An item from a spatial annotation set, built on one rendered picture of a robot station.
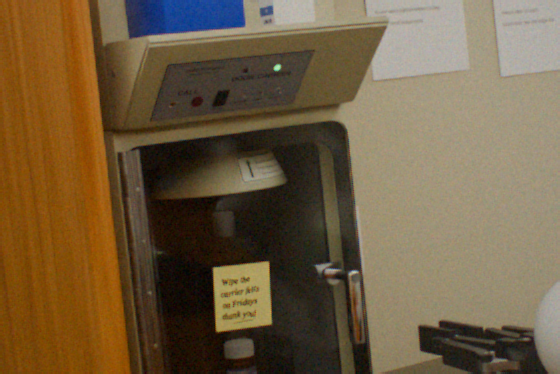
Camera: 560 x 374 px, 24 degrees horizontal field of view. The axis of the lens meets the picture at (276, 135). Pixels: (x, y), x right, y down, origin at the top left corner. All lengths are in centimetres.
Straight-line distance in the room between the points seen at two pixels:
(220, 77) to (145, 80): 10
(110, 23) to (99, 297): 32
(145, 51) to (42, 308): 34
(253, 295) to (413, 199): 73
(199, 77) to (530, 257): 111
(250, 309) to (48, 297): 24
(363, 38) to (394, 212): 73
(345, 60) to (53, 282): 43
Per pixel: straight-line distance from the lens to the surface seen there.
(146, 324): 150
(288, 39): 147
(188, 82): 144
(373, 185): 219
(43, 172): 147
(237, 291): 155
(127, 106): 144
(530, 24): 242
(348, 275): 157
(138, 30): 146
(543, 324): 108
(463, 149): 231
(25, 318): 160
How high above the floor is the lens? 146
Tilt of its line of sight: 3 degrees down
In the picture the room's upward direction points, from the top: 6 degrees counter-clockwise
